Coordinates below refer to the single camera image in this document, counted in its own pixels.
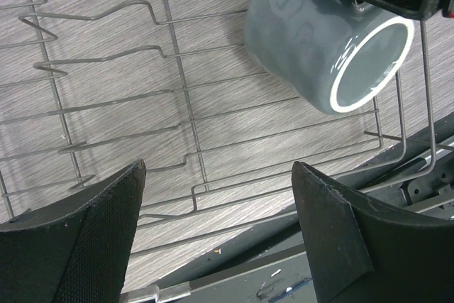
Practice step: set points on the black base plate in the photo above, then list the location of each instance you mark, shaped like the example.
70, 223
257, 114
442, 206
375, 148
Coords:
285, 276

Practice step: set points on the black wire dish rack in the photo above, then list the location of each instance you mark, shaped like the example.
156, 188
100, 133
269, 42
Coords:
88, 85

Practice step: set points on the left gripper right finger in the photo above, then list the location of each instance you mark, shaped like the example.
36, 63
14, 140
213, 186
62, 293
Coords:
361, 249

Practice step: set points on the grey ceramic mug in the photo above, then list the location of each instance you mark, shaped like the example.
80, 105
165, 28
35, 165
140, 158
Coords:
336, 54

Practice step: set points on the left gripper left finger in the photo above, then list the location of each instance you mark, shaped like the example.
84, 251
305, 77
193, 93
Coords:
76, 249

